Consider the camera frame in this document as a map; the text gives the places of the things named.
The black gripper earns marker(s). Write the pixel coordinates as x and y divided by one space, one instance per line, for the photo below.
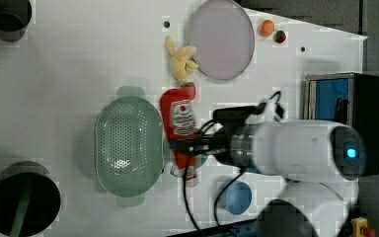
219 144

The red plush ketchup bottle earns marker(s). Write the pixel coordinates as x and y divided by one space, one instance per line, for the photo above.
179 123

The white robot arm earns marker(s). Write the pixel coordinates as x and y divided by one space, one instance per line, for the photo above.
319 160

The green plastic strainer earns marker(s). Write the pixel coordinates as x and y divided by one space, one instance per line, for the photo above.
128 142

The green plastic mug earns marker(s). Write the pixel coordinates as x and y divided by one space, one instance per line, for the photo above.
169 159

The blue plastic cup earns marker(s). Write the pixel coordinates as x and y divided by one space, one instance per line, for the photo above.
235 197

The yellow plush banana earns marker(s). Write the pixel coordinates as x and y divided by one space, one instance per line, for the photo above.
182 64

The lavender round plate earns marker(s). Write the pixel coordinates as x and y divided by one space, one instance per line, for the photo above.
223 35

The orange toy fruit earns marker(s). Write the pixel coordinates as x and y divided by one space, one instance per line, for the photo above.
266 28

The small red toy strawberry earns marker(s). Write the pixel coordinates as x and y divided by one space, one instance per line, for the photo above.
280 37

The silver black toaster oven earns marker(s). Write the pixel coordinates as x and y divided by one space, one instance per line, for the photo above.
351 99

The black pot with green utensil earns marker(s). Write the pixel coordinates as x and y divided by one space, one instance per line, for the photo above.
29 199

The yellow red clamp tool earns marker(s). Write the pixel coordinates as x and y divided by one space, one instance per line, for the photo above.
360 228

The black cylindrical container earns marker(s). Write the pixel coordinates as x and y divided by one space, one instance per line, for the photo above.
15 16

